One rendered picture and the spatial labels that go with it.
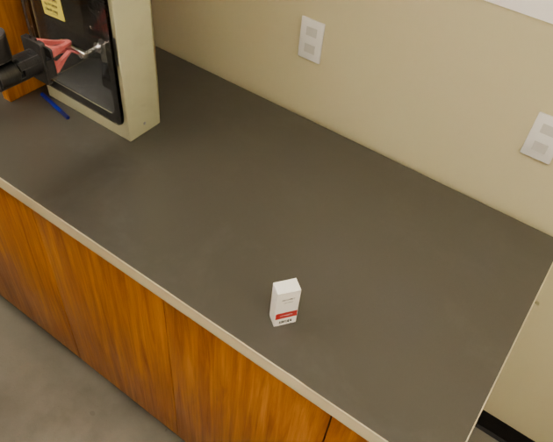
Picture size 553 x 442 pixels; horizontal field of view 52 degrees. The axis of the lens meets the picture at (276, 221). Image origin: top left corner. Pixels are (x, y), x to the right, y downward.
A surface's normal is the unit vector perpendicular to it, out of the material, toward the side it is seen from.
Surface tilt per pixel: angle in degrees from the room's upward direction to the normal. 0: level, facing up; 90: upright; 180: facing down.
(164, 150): 0
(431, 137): 90
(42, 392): 0
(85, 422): 0
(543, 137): 90
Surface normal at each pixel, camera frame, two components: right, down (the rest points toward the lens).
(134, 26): 0.81, 0.47
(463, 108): -0.58, 0.56
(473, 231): 0.07, -0.69
